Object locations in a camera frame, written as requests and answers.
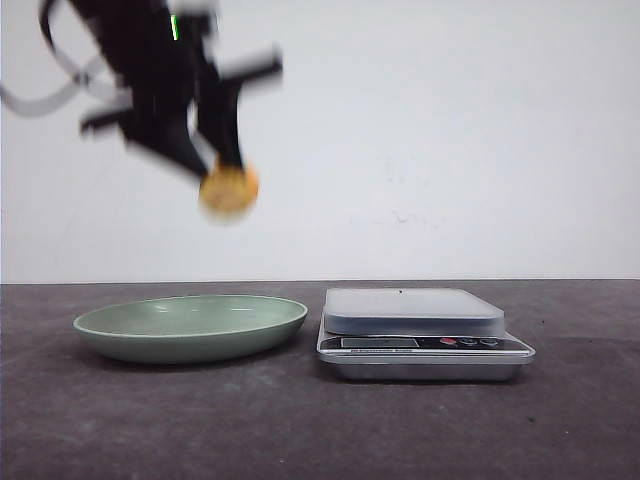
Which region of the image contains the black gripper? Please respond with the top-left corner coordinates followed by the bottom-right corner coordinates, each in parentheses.
top-left (71, 1), bottom-right (283, 179)

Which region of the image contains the green shallow plate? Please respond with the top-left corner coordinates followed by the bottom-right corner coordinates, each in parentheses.
top-left (73, 294), bottom-right (308, 365)

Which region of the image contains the silver digital kitchen scale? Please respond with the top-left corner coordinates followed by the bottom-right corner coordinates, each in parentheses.
top-left (316, 287), bottom-right (536, 381)

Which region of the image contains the black and white cable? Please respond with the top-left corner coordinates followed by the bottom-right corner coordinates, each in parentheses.
top-left (0, 0), bottom-right (131, 119)

